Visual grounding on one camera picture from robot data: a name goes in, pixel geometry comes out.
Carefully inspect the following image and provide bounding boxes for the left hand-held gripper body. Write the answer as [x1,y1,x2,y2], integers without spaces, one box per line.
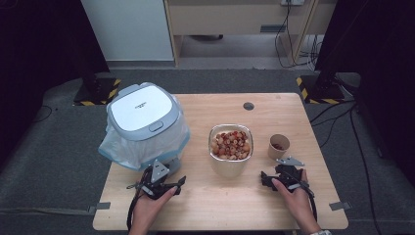
[126,159,182,201]

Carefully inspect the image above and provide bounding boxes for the white cabinet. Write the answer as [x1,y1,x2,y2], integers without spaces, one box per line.
[80,0,174,63]

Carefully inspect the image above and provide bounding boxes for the person's right hand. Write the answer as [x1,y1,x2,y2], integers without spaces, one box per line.
[271,168,323,234]

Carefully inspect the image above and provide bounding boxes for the grey tape piece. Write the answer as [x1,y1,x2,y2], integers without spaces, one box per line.
[328,201,353,212]
[87,202,112,215]

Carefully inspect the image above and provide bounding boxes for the black curtain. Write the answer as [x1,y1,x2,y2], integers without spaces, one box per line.
[0,0,111,165]
[313,0,415,189]

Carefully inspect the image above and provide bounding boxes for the white plastic trash bag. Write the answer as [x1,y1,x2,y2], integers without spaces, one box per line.
[97,120,191,171]

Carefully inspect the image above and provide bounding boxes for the light wooden desk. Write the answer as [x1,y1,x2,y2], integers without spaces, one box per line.
[163,0,338,68]

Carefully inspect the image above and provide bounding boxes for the white lidded trash bin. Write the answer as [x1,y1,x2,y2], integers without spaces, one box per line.
[107,81,183,174]

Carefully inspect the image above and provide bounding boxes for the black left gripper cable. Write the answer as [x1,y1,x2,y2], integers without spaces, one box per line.
[125,187,145,231]

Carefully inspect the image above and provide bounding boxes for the brown paper cup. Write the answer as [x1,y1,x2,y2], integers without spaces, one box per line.
[267,133,291,161]

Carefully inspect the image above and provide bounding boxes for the black hanging cables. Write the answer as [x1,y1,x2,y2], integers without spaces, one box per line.
[273,0,325,71]

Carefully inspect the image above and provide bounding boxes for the metal bowl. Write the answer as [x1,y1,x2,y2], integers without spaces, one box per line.
[207,123,254,179]

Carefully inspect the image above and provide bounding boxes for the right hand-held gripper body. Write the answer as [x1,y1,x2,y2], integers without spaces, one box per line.
[273,156,310,192]

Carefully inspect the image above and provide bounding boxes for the person's left hand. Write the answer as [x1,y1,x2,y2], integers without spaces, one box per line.
[129,185,179,230]

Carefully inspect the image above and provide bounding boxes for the thin black floor cable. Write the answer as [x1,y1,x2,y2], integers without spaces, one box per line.
[31,104,54,124]

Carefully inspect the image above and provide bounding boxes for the pile of red-brown fruit shells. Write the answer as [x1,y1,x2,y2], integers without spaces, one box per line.
[210,130,252,161]

